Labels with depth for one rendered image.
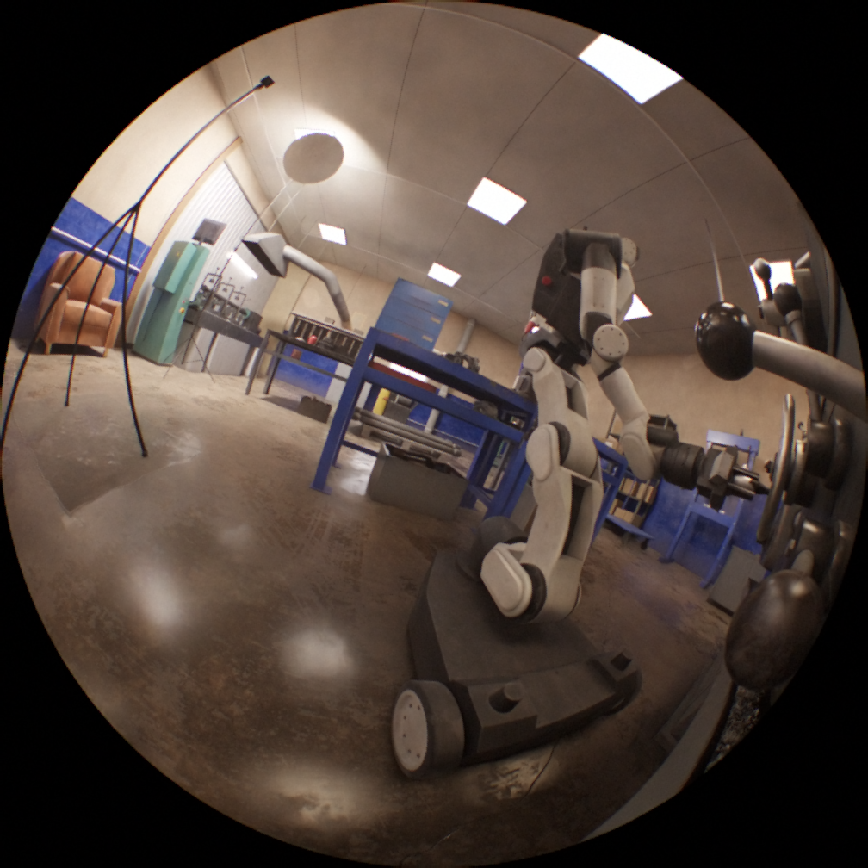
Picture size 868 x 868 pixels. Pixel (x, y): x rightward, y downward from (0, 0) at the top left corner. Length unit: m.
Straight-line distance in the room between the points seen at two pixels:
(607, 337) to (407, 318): 1.16
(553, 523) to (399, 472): 1.01
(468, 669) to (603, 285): 0.82
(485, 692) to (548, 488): 0.42
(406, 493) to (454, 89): 3.47
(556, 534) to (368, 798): 0.64
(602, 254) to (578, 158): 2.50
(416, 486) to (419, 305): 1.04
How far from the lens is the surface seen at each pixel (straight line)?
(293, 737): 0.58
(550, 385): 0.76
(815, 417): 0.30
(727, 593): 3.02
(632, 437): 0.58
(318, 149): 3.63
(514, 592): 0.58
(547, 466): 0.58
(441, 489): 1.53
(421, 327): 1.51
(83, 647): 0.71
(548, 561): 0.58
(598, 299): 0.63
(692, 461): 0.56
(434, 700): 0.44
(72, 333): 3.19
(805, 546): 0.19
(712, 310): 0.15
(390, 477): 1.44
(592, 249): 0.70
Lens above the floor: 0.57
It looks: 4 degrees down
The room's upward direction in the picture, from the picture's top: 22 degrees clockwise
